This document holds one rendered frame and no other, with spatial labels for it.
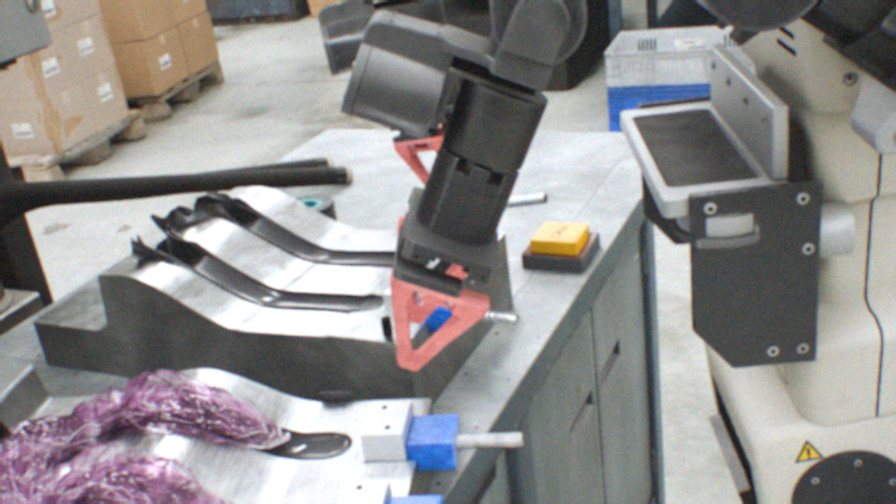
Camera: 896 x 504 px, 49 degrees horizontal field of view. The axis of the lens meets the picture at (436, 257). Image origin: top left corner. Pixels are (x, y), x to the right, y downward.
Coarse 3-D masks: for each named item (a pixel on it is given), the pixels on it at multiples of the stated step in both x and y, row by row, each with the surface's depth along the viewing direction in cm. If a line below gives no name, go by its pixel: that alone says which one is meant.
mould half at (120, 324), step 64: (256, 192) 123; (128, 256) 109; (256, 256) 112; (64, 320) 113; (128, 320) 107; (192, 320) 102; (256, 320) 102; (320, 320) 99; (320, 384) 99; (384, 384) 95; (448, 384) 101
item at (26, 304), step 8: (16, 296) 141; (24, 296) 141; (32, 296) 141; (16, 304) 138; (24, 304) 139; (32, 304) 140; (40, 304) 142; (8, 312) 137; (16, 312) 138; (24, 312) 139; (32, 312) 140; (0, 320) 136; (8, 320) 137; (16, 320) 138; (24, 320) 139; (0, 328) 136; (8, 328) 137
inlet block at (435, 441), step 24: (384, 408) 84; (408, 408) 83; (384, 432) 80; (408, 432) 82; (432, 432) 82; (456, 432) 82; (384, 456) 81; (408, 456) 81; (432, 456) 81; (456, 456) 81
